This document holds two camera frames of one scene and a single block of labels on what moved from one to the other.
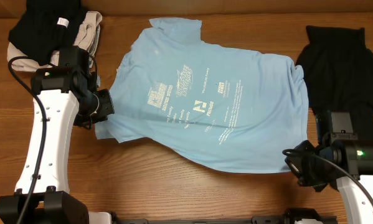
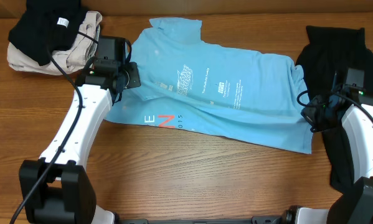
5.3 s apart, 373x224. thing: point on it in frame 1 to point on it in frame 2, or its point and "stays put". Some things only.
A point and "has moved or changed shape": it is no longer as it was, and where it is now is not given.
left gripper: (105, 103) to (133, 79)
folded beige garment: (21, 60) stays put
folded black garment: (41, 27) stays put
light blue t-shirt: (241, 107) has moved or changed shape
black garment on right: (344, 76) stays put
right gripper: (302, 165) to (312, 115)
